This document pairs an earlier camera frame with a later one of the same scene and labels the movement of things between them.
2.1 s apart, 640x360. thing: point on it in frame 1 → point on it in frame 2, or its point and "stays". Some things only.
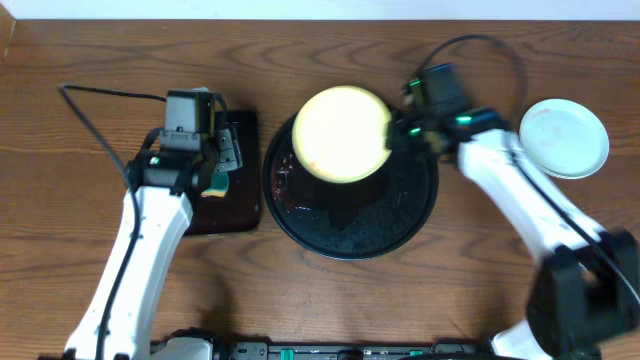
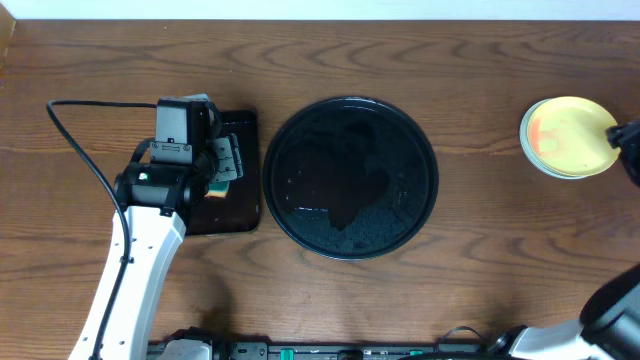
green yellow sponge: x=219 y=185 stays
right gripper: x=393 y=125 → x=631 y=135
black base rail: x=356 y=350 stays
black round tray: x=355 y=220 stays
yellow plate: x=339 y=135 → x=567 y=135
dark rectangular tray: x=240 y=210 stays
